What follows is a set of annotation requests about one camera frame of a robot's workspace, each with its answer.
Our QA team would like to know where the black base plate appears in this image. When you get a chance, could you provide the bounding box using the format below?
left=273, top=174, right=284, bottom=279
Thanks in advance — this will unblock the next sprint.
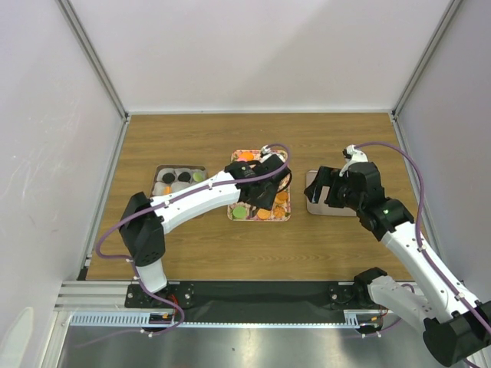
left=124, top=280, right=388, bottom=325

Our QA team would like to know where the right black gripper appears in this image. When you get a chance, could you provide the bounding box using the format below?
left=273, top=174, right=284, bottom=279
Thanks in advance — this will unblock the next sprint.
left=303, top=166, right=364, bottom=212

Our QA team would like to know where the orange swirl cookie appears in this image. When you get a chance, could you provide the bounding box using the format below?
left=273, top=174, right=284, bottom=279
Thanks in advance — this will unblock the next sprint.
left=272, top=205, right=286, bottom=219

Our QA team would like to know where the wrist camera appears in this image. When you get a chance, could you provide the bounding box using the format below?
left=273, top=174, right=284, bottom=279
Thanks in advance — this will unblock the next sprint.
left=259, top=145, right=285, bottom=163
left=339, top=145, right=368, bottom=177

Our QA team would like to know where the orange shell cookie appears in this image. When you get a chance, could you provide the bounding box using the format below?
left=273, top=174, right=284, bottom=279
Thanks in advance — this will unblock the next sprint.
left=239, top=152, right=254, bottom=161

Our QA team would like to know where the floral serving tray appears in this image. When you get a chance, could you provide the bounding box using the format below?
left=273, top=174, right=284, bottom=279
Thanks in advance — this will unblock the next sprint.
left=227, top=149, right=292, bottom=222

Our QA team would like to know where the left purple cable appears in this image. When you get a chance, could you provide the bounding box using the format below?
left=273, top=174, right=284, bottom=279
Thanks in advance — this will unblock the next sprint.
left=94, top=143, right=292, bottom=338

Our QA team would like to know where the brown cookie tin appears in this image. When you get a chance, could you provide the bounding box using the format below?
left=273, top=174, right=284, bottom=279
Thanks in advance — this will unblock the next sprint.
left=150, top=164, right=208, bottom=197

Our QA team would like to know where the green cookie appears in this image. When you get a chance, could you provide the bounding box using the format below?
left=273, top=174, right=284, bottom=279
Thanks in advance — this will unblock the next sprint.
left=232, top=206, right=249, bottom=219
left=193, top=172, right=204, bottom=182

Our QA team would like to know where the brown tin lid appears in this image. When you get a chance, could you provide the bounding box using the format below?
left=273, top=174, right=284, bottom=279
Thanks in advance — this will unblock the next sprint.
left=306, top=187, right=356, bottom=217

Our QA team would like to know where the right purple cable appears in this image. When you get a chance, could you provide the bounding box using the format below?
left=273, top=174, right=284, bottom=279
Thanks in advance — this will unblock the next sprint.
left=360, top=140, right=491, bottom=367

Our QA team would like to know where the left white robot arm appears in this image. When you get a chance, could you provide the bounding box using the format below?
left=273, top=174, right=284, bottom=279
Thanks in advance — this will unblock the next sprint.
left=119, top=153, right=291, bottom=307

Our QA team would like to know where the patterned round biscuit lower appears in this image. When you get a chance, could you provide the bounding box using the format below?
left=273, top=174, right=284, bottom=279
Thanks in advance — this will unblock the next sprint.
left=257, top=209, right=271, bottom=220

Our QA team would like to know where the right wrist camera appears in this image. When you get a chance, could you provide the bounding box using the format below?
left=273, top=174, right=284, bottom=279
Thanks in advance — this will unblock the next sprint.
left=339, top=145, right=368, bottom=177

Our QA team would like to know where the purple cable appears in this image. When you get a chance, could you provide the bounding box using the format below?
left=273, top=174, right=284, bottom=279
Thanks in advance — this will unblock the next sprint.
left=360, top=140, right=491, bottom=367
left=94, top=143, right=292, bottom=338

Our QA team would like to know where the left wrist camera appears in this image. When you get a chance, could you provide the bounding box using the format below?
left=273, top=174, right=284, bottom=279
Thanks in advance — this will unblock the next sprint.
left=259, top=145, right=285, bottom=163

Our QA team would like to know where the black cookie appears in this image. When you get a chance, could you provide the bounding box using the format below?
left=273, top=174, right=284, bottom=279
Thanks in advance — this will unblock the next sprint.
left=178, top=172, right=192, bottom=182
left=162, top=172, right=176, bottom=185

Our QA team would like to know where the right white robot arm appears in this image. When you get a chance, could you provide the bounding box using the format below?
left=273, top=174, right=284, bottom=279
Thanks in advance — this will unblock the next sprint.
left=304, top=162, right=490, bottom=366

